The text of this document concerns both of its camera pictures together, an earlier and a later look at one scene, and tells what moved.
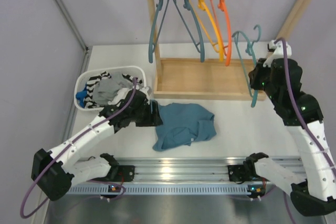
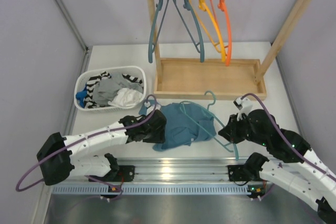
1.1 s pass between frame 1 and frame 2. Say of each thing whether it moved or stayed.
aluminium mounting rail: stayed
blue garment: stayed
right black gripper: moved
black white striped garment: stayed
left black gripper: moved
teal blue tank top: stayed
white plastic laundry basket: stayed
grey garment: stayed
